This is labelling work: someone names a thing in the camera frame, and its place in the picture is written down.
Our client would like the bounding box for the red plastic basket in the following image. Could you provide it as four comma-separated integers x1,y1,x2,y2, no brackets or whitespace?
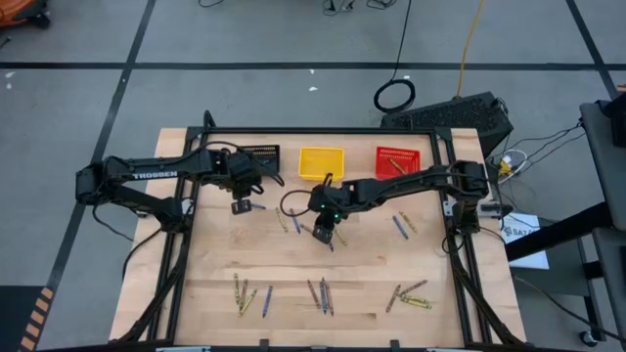
375,146,422,181

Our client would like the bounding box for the black aluminium rig frame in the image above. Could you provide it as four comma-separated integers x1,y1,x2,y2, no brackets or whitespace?
116,110,527,352

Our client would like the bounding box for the yellow plastic basket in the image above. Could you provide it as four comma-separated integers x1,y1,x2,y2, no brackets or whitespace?
297,146,345,183

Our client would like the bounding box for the black perforated computer case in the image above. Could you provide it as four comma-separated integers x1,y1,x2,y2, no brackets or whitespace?
380,91,514,157

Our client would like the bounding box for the white paper sheet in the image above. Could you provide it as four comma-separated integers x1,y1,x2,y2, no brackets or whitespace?
499,211,552,271

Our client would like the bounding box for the yellow cable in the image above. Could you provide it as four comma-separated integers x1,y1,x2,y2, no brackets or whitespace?
455,0,486,99

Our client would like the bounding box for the grey metal cart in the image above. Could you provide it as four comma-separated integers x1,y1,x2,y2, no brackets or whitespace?
503,85,626,352

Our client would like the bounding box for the black coiled cable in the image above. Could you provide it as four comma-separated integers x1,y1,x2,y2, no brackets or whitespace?
373,0,417,114

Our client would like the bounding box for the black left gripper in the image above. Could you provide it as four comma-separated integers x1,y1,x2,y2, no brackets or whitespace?
223,149,266,216

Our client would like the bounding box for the orange shop vacuum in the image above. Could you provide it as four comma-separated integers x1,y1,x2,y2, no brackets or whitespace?
0,0,53,29

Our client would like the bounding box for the black plastic basket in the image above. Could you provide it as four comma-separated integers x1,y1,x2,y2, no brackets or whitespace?
239,144,282,176

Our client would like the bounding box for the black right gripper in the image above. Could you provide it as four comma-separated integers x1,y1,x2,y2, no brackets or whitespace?
307,181,354,245

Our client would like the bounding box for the black controller box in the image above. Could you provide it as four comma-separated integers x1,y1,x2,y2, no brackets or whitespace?
481,202,514,217

